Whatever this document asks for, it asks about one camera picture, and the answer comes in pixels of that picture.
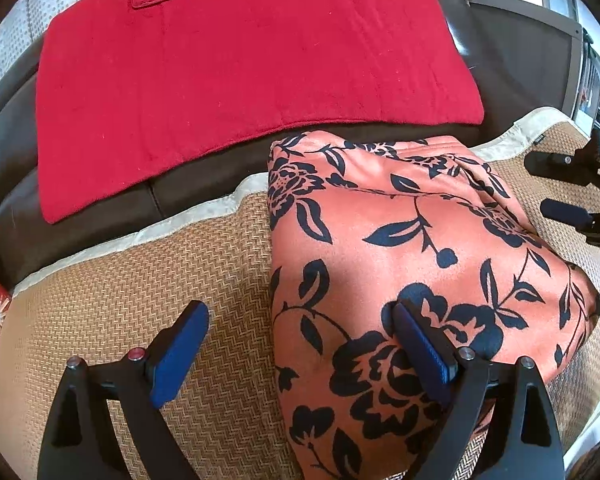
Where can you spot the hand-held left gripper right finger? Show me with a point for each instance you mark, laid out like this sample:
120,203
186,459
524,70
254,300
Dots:
422,352

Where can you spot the red towel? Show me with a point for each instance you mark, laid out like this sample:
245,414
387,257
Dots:
230,85

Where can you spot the brown leather sofa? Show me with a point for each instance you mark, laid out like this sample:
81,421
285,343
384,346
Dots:
195,185

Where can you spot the orange floral blouse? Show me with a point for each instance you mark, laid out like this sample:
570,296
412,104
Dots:
380,260

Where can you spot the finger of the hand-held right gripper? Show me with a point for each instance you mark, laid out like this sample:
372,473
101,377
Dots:
565,211
555,165

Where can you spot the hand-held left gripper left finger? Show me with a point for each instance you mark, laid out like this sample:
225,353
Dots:
180,355

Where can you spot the woven bamboo seat mat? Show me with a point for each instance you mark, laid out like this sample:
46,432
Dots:
145,270

